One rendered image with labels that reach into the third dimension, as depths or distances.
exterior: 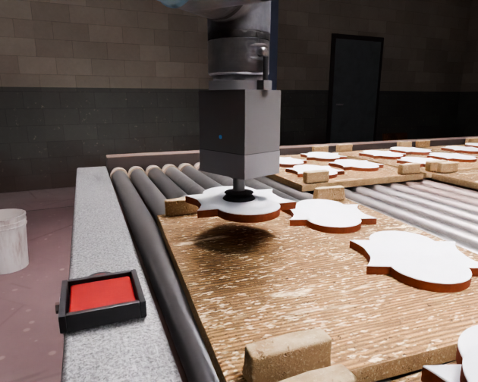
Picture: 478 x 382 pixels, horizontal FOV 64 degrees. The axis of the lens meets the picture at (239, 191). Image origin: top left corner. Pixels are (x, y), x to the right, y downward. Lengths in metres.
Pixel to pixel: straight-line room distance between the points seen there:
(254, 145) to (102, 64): 4.94
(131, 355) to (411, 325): 0.23
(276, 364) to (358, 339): 0.09
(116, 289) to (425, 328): 0.29
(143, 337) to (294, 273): 0.17
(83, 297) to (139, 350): 0.09
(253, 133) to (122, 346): 0.26
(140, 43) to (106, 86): 0.71
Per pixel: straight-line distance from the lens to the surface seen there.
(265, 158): 0.47
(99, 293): 0.42
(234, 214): 0.44
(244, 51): 0.46
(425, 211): 0.78
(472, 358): 0.25
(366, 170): 1.03
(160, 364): 0.34
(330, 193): 0.71
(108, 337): 0.37
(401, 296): 0.40
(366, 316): 0.36
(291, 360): 0.27
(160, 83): 5.47
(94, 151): 5.36
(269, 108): 0.47
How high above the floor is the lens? 1.12
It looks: 14 degrees down
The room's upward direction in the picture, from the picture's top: straight up
